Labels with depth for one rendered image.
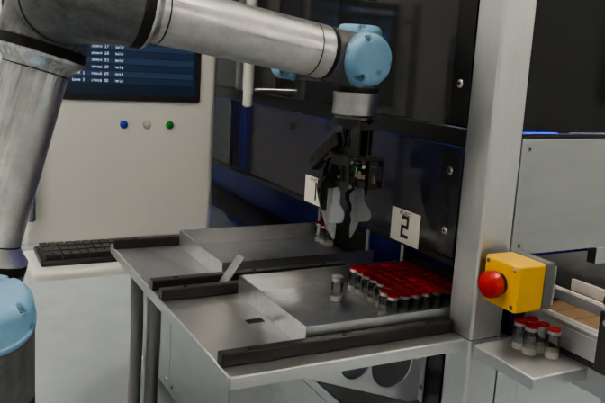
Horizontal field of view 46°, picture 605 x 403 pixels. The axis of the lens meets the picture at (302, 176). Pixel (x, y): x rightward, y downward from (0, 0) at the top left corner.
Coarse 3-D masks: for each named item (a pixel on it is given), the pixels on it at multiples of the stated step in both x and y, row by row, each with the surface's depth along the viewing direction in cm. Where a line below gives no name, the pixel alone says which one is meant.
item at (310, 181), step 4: (308, 176) 160; (312, 176) 158; (308, 180) 160; (312, 180) 158; (316, 180) 156; (308, 184) 160; (312, 184) 158; (308, 188) 160; (312, 188) 158; (304, 192) 161; (308, 192) 160; (312, 192) 158; (316, 192) 156; (304, 196) 161; (308, 196) 160; (312, 196) 158; (316, 196) 156; (304, 200) 161; (308, 200) 160; (312, 200) 158; (316, 200) 156; (316, 204) 156
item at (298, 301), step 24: (360, 264) 140; (240, 288) 128; (264, 288) 131; (288, 288) 134; (312, 288) 135; (264, 312) 119; (288, 312) 112; (312, 312) 122; (336, 312) 122; (360, 312) 123; (408, 312) 115; (432, 312) 117; (312, 336) 107
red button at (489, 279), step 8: (488, 272) 105; (496, 272) 105; (480, 280) 106; (488, 280) 104; (496, 280) 104; (480, 288) 106; (488, 288) 104; (496, 288) 103; (488, 296) 104; (496, 296) 104
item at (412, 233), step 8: (392, 216) 131; (400, 216) 129; (408, 216) 127; (416, 216) 125; (392, 224) 131; (400, 224) 129; (416, 224) 125; (392, 232) 131; (400, 232) 129; (408, 232) 127; (416, 232) 125; (400, 240) 129; (408, 240) 127; (416, 240) 125; (416, 248) 125
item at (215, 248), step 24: (192, 240) 151; (216, 240) 163; (240, 240) 165; (264, 240) 167; (288, 240) 168; (312, 240) 170; (216, 264) 139; (240, 264) 138; (264, 264) 140; (288, 264) 143
